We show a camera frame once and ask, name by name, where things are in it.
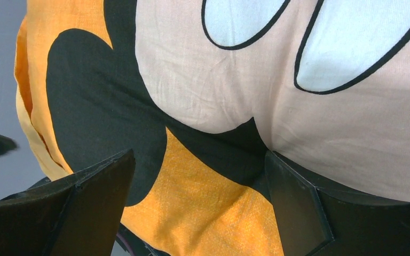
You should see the yellow pillowcase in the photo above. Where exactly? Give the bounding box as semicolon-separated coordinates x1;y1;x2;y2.
14;1;410;255

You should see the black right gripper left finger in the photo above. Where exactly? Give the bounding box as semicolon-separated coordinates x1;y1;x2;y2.
0;150;135;255

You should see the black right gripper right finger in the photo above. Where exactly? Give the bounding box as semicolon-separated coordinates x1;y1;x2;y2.
265;151;410;255

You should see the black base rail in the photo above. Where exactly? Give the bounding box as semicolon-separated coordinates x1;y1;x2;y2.
116;224;169;256

